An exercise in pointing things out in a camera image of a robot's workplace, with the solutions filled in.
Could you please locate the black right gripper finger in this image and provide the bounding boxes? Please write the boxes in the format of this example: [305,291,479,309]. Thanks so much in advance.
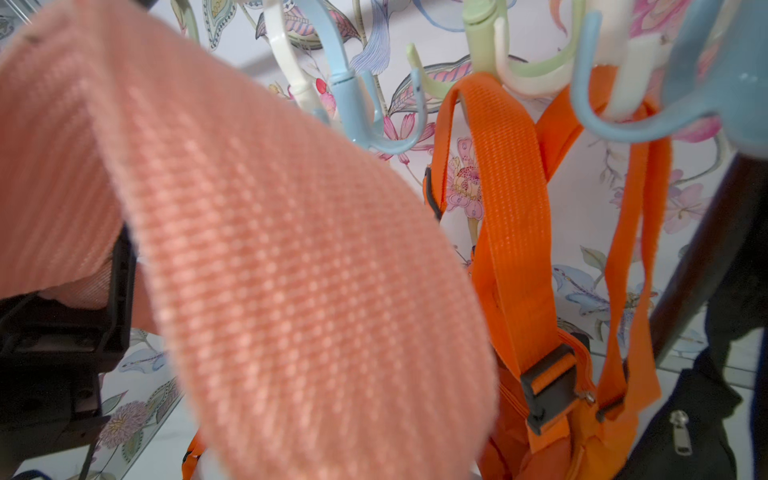
[1,230,137,479]

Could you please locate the dark orange crescent bag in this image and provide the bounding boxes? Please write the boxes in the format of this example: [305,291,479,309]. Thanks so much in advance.
[181,432,206,480]

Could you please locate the pink crescent bag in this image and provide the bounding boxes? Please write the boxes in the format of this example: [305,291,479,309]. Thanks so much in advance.
[1,1,497,479]

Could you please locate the white hook middle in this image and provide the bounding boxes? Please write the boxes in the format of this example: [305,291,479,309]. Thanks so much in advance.
[262,0,330,124]

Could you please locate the white hook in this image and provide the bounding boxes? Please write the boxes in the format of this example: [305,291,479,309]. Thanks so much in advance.
[262,0,330,124]
[493,1,669,120]

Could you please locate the blue hook middle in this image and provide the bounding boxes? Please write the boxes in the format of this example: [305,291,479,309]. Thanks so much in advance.
[295,0,428,155]

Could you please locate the blue hook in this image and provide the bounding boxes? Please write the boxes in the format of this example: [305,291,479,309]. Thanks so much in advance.
[570,1,767,159]
[295,0,428,155]

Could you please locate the green hook right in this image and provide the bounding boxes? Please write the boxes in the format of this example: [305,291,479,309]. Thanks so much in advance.
[404,0,589,100]

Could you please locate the black bag on rack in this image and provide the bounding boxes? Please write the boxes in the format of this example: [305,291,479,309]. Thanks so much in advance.
[611,251,768,480]

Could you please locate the white hook right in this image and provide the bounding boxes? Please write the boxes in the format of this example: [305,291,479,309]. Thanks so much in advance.
[493,1,669,120]

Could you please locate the blue hook far right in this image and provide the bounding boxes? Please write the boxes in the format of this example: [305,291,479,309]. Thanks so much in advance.
[570,1,767,159]

